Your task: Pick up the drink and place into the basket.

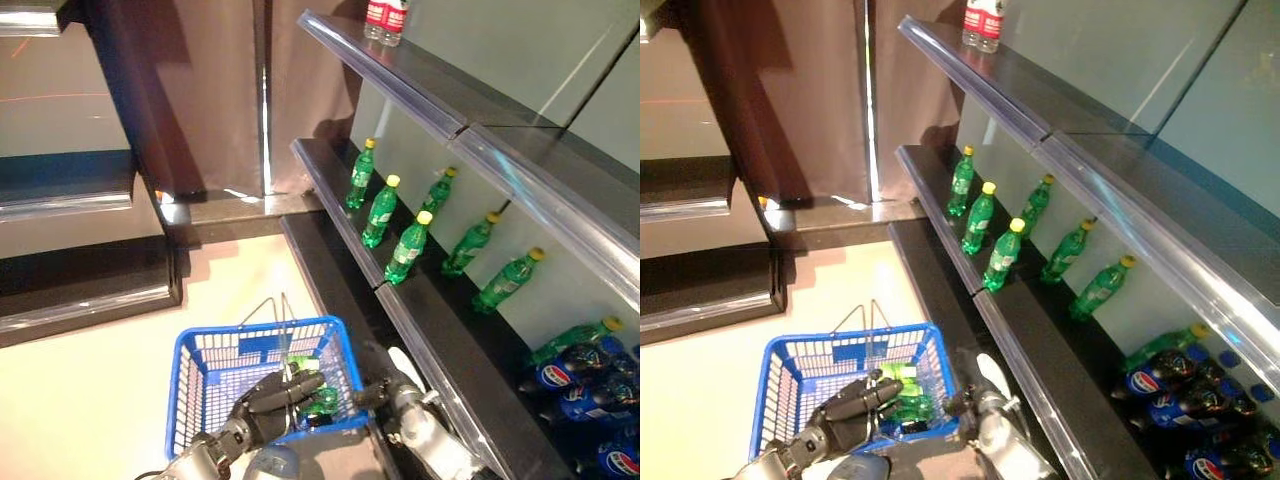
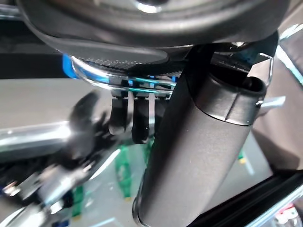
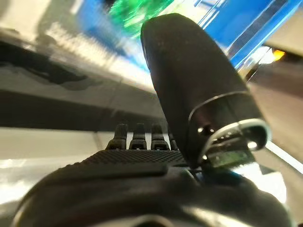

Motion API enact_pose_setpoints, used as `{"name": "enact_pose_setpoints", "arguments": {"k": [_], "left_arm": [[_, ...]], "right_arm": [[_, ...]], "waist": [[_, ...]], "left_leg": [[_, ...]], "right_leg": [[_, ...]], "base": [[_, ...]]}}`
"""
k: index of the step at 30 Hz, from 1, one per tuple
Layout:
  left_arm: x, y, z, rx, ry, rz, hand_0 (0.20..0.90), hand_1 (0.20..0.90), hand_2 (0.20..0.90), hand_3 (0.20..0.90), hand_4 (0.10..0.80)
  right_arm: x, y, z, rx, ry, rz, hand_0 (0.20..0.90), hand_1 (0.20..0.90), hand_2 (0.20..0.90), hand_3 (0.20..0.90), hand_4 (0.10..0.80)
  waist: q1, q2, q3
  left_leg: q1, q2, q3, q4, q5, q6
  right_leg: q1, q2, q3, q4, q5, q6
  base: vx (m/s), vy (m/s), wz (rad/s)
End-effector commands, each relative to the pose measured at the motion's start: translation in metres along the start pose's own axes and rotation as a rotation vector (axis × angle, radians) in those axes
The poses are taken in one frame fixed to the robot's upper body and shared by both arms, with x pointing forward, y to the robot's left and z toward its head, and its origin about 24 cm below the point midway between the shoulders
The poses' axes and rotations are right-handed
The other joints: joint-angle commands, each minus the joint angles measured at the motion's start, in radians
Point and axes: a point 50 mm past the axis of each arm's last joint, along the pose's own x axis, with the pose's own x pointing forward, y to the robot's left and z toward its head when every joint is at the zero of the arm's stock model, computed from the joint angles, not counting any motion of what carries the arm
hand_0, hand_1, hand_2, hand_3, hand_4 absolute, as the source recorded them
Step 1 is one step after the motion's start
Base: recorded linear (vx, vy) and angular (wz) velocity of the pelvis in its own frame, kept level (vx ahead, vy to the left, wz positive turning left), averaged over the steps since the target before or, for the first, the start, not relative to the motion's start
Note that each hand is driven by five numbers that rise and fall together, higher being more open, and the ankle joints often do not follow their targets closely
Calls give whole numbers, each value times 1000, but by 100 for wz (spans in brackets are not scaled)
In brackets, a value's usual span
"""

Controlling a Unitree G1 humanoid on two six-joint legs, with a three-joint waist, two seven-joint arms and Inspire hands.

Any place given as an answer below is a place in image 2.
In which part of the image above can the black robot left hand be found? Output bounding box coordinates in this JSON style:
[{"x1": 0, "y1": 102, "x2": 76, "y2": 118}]
[{"x1": 16, "y1": 0, "x2": 289, "y2": 225}]

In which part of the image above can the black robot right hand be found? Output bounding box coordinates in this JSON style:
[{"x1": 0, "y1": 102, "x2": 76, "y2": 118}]
[{"x1": 68, "y1": 91, "x2": 124, "y2": 164}]

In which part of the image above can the chrome wire basket handle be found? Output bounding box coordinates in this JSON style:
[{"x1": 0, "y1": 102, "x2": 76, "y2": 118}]
[{"x1": 78, "y1": 70, "x2": 174, "y2": 95}]

